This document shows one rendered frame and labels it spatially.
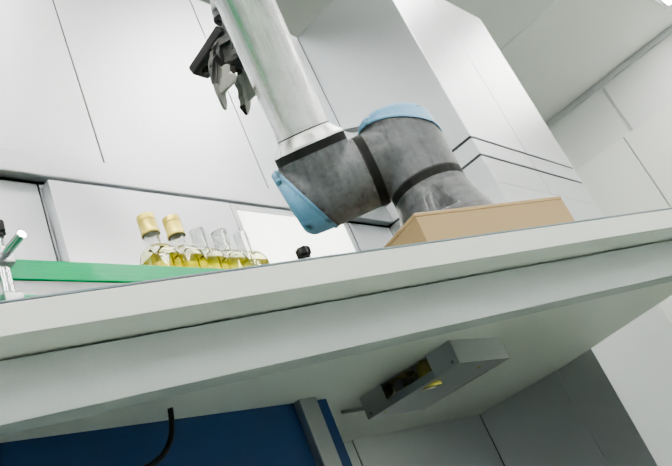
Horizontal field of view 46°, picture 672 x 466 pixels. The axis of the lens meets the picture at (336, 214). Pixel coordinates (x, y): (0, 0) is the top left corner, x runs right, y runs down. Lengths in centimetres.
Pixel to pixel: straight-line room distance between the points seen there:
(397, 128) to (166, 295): 52
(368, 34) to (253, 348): 186
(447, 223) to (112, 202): 85
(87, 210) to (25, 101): 30
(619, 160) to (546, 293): 397
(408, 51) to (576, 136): 333
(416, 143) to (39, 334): 63
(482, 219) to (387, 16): 158
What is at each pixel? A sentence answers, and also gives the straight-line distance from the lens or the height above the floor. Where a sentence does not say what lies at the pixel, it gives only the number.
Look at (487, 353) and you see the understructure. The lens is 141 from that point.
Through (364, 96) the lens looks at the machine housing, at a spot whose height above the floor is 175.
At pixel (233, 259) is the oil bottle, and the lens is 155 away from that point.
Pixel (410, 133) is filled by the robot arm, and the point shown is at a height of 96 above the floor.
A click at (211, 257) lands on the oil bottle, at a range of 152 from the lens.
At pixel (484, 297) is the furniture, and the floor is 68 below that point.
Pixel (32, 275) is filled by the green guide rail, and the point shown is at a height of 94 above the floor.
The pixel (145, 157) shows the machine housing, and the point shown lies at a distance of 187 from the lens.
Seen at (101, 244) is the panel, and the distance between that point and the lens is 160.
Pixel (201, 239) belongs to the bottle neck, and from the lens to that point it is 156.
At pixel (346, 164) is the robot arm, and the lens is 116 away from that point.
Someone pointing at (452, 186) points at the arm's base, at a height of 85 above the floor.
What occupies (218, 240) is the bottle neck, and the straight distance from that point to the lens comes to 159.
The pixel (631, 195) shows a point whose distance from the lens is 502.
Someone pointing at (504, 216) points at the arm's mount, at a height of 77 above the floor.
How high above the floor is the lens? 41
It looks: 25 degrees up
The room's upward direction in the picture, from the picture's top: 24 degrees counter-clockwise
